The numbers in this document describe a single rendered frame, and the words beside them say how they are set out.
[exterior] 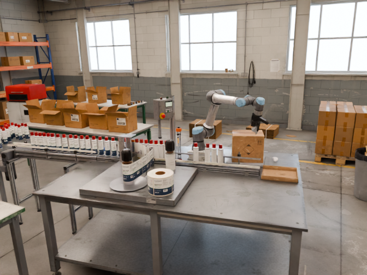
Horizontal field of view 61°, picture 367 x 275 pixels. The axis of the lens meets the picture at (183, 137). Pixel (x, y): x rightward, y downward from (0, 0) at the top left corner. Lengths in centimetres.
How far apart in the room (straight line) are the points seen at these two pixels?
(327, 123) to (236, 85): 321
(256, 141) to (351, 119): 292
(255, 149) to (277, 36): 520
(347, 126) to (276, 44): 307
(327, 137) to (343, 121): 36
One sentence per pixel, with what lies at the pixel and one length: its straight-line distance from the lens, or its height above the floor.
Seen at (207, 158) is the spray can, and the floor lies 95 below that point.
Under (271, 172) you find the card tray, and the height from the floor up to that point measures 83.
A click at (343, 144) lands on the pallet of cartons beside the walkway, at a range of 584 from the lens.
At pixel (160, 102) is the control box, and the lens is 295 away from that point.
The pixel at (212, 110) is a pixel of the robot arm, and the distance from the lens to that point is 320.
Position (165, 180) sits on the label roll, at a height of 100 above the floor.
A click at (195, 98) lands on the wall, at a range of 871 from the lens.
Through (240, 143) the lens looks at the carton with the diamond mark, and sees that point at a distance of 306.
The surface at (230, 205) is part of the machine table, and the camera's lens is 234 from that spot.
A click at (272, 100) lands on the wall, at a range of 810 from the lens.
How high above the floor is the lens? 192
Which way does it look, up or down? 16 degrees down
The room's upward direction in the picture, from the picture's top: 1 degrees counter-clockwise
